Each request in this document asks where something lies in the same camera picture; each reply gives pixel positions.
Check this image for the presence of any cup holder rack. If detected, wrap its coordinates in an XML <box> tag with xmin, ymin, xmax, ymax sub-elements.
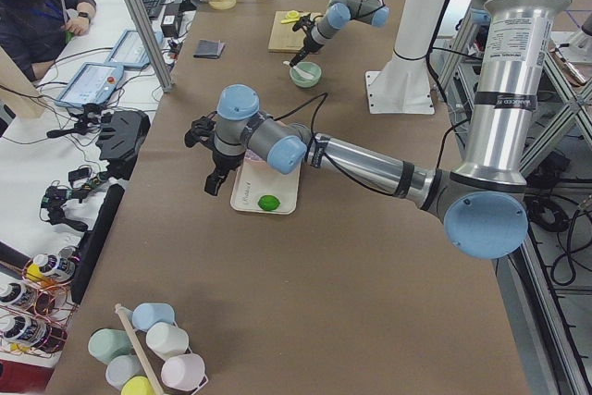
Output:
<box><xmin>115</xmin><ymin>303</ymin><xmax>209</xmax><ymax>394</ymax></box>

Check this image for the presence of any pink plastic cup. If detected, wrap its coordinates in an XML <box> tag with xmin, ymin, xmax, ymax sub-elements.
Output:
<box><xmin>161</xmin><ymin>353</ymin><xmax>205</xmax><ymax>391</ymax></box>

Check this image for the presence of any mint green ceramic bowl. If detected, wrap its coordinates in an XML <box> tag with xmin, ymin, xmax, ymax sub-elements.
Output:
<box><xmin>289</xmin><ymin>61</ymin><xmax>322</xmax><ymax>88</ymax></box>

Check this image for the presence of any grey plastic cup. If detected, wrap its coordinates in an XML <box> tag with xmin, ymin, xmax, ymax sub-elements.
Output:
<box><xmin>105</xmin><ymin>354</ymin><xmax>144</xmax><ymax>390</ymax></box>

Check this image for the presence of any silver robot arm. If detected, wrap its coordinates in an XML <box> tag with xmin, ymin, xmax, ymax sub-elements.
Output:
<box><xmin>289</xmin><ymin>0</ymin><xmax>389</xmax><ymax>67</ymax></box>
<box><xmin>189</xmin><ymin>0</ymin><xmax>453</xmax><ymax>265</ymax></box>

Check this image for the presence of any copper wire bottle basket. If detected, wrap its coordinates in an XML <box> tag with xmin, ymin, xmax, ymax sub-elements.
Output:
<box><xmin>1</xmin><ymin>244</ymin><xmax>80</xmax><ymax>359</ymax></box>

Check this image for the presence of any bamboo cutting board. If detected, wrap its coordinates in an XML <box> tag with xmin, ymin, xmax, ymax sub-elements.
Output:
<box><xmin>267</xmin><ymin>10</ymin><xmax>309</xmax><ymax>55</ymax></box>

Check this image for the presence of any cream plastic tray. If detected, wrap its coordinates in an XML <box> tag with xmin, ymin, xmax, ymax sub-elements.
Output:
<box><xmin>230</xmin><ymin>160</ymin><xmax>300</xmax><ymax>215</ymax></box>

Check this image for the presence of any green plastic cup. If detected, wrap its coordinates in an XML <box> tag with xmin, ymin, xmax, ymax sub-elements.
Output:
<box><xmin>88</xmin><ymin>328</ymin><xmax>133</xmax><ymax>364</ymax></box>

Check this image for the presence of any lower teach pendant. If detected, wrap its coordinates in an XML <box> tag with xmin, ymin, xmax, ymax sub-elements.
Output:
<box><xmin>55</xmin><ymin>62</ymin><xmax>124</xmax><ymax>108</ymax></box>

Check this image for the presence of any pink bowl of ice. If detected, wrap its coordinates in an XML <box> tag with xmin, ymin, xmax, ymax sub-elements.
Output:
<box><xmin>244</xmin><ymin>150</ymin><xmax>266</xmax><ymax>165</ymax></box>

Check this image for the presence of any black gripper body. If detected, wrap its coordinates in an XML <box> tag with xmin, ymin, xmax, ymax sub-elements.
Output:
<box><xmin>303</xmin><ymin>31</ymin><xmax>327</xmax><ymax>55</ymax></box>
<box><xmin>211</xmin><ymin>148</ymin><xmax>244</xmax><ymax>179</ymax></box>

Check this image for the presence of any blue plastic cup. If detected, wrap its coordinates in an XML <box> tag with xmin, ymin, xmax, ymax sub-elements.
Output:
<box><xmin>131</xmin><ymin>302</ymin><xmax>176</xmax><ymax>332</ymax></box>

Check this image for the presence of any yellow plastic cup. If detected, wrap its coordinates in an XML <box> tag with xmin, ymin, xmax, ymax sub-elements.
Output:
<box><xmin>120</xmin><ymin>376</ymin><xmax>154</xmax><ymax>395</ymax></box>

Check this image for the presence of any white plastic cup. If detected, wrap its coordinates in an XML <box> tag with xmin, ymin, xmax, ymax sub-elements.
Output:
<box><xmin>146</xmin><ymin>322</ymin><xmax>189</xmax><ymax>360</ymax></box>

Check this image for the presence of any teach pendant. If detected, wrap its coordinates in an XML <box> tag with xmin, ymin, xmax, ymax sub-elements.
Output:
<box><xmin>105</xmin><ymin>29</ymin><xmax>149</xmax><ymax>70</ymax></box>
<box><xmin>55</xmin><ymin>62</ymin><xmax>124</xmax><ymax>108</ymax></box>

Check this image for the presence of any grey folded cloth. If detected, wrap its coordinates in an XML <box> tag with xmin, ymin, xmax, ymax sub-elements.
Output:
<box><xmin>193</xmin><ymin>39</ymin><xmax>225</xmax><ymax>59</ymax></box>

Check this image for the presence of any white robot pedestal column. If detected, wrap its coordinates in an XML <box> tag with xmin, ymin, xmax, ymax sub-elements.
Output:
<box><xmin>365</xmin><ymin>0</ymin><xmax>447</xmax><ymax>115</ymax></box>

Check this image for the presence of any aluminium frame post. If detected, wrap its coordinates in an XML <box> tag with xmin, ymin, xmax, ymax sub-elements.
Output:
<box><xmin>124</xmin><ymin>0</ymin><xmax>173</xmax><ymax>93</ymax></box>

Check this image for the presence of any upper teach pendant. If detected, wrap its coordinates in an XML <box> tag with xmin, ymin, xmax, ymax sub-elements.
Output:
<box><xmin>105</xmin><ymin>29</ymin><xmax>149</xmax><ymax>70</ymax></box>

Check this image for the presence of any white ceramic spoon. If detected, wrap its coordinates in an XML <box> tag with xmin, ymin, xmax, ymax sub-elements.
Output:
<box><xmin>282</xmin><ymin>60</ymin><xmax>315</xmax><ymax>80</ymax></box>

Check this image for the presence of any seated person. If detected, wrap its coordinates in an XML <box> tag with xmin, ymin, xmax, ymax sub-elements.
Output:
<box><xmin>1</xmin><ymin>0</ymin><xmax>96</xmax><ymax>82</ymax></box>

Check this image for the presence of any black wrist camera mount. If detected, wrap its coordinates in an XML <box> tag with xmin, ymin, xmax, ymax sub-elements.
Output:
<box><xmin>292</xmin><ymin>14</ymin><xmax>317</xmax><ymax>35</ymax></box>

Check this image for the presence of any green lime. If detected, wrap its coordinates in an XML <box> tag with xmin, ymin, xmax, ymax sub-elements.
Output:
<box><xmin>257</xmin><ymin>194</ymin><xmax>281</xmax><ymax>212</ymax></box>

